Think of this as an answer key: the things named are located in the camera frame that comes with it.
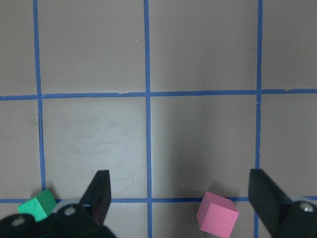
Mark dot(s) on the pink cube near centre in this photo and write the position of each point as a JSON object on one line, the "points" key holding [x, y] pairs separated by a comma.
{"points": [[217, 215]]}

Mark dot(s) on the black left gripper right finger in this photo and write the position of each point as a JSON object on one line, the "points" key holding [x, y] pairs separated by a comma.
{"points": [[271, 204]]}

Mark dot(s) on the green cube near left base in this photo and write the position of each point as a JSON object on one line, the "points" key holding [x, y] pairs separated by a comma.
{"points": [[40, 206]]}

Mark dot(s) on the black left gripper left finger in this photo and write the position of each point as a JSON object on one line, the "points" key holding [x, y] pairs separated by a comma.
{"points": [[96, 199]]}

